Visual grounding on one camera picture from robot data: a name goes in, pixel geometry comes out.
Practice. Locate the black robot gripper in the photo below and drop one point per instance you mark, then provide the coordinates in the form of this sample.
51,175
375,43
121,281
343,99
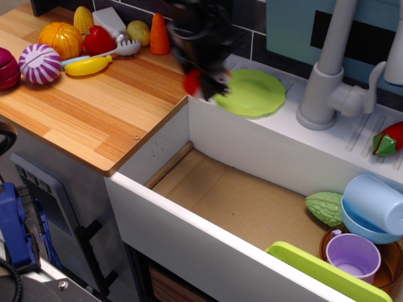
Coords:
202,40

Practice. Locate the red and white toy sushi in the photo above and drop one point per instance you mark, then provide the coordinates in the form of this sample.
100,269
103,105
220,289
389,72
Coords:
192,84

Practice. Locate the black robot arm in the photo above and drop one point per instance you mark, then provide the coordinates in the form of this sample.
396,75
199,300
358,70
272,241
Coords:
196,6

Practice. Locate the green plastic plate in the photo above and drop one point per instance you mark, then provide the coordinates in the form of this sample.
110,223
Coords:
252,94

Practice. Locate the orange toy carrot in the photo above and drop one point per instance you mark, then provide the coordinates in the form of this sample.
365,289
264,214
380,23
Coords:
159,36

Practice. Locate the white toy pasta spoon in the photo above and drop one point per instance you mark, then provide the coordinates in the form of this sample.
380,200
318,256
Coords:
126,48

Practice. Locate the yellow toy potato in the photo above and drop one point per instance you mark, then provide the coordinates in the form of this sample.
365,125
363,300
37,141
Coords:
139,30

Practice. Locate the grey toy faucet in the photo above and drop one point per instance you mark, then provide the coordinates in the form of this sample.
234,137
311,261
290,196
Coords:
326,93

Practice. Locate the white toy tube bottle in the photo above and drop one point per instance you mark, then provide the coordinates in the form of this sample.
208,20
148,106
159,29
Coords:
109,19

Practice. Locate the yellow toy banana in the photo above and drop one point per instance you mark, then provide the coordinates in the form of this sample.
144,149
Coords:
88,66

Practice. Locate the white toy sink basin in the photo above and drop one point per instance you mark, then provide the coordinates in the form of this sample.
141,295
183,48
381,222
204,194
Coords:
170,245

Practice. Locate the yellow toy corn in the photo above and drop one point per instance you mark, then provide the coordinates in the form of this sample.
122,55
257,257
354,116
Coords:
83,19

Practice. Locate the cardboard sheet in sink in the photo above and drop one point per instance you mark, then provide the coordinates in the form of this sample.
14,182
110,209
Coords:
248,207

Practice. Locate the orange toy pumpkin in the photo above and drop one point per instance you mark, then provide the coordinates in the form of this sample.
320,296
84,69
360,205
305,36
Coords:
64,38

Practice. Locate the green toy bitter gourd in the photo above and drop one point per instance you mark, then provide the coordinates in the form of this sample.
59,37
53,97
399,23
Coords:
326,206

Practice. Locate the purple white striped toy onion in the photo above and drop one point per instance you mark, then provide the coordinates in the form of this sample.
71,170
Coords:
40,64

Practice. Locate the white bottle at right edge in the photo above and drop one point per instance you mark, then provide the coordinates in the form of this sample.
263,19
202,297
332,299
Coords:
393,69

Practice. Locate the red toy pepper green stem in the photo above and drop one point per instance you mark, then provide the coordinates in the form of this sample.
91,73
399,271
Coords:
389,141

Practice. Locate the magenta toy vegetable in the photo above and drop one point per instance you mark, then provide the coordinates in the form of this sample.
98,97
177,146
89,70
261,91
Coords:
10,71

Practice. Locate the blue plastic bowl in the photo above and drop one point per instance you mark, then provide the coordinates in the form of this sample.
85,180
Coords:
363,228

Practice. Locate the light blue plastic cup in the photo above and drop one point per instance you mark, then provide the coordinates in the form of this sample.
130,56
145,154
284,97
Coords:
375,202

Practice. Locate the purple plastic cup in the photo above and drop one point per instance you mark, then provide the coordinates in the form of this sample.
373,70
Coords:
353,254

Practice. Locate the lime green plastic tray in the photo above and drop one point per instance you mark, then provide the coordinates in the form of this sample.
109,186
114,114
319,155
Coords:
331,276

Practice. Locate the blue clamp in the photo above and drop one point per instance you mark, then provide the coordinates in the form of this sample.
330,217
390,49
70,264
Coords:
25,230

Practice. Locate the brown transparent bowl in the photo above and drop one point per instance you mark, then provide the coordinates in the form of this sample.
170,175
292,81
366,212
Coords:
390,272

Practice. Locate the light blue toy utensil handle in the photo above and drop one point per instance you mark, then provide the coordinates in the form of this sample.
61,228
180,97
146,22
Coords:
76,59

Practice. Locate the black oven door handle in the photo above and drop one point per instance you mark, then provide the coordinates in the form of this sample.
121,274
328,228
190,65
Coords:
83,236

